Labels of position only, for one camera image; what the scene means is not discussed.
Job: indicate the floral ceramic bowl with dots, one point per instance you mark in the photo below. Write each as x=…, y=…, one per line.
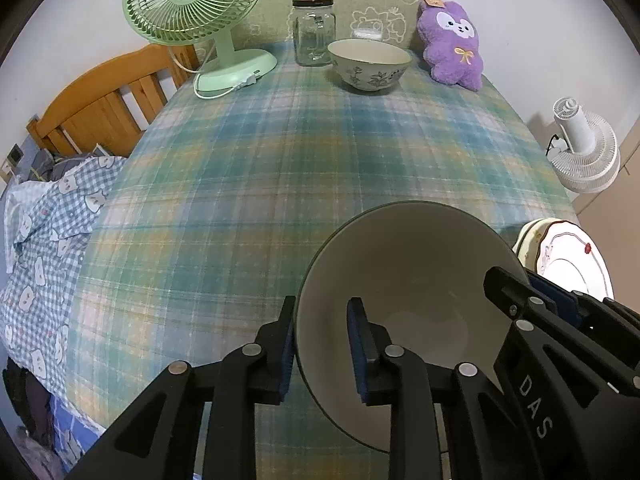
x=368, y=65
x=419, y=269

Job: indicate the glass jar black lid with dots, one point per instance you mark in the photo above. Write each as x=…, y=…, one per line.
x=313, y=29

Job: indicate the green desk fan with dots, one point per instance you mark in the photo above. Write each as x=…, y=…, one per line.
x=181, y=23

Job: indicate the white standing fan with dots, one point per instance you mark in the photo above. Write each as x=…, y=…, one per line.
x=586, y=158

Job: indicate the purple plush bunny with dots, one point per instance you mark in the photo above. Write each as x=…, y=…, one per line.
x=451, y=44

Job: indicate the blue checkered bedding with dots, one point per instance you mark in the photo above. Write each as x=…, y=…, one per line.
x=47, y=228

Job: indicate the plaid tablecloth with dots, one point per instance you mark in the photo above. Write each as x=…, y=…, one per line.
x=221, y=206

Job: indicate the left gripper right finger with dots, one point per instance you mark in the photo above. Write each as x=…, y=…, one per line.
x=388, y=374

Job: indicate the wooden bed headboard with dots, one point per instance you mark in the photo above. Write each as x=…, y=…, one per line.
x=91, y=111

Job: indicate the red pattern white plate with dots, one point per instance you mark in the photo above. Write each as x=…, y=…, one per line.
x=568, y=257

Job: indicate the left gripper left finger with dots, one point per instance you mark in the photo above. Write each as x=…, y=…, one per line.
x=198, y=419

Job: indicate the wall outlet plate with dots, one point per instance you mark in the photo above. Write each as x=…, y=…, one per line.
x=12, y=159

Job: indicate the beaded yellow flower plate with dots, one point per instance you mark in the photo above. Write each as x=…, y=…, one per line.
x=526, y=247

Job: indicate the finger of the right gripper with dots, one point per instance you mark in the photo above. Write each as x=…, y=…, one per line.
x=615, y=358
x=582, y=311

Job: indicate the cotton swab container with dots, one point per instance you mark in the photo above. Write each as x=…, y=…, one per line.
x=367, y=34

